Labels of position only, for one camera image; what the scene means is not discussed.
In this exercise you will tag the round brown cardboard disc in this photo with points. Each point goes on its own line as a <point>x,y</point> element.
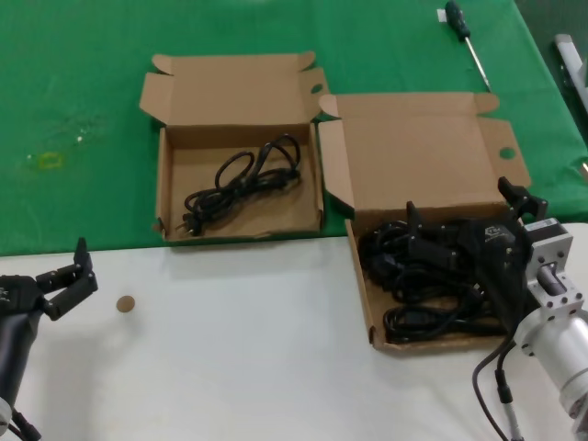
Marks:
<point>125,304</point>

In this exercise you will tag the grey metal bracket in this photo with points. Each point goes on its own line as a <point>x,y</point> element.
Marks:
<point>569,50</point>

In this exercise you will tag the small white paper tag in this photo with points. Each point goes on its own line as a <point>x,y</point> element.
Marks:
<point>441,15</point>

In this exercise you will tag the empty brown cardboard box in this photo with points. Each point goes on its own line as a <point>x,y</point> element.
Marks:
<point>206,101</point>

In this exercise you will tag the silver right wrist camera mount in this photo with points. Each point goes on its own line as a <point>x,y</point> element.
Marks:
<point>551,248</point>

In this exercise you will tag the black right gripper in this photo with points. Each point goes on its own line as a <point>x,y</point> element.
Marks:
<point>500,262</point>

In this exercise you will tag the green table cloth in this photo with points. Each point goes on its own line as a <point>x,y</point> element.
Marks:
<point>69,69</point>

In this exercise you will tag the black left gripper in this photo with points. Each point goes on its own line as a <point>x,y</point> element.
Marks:
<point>18,298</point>

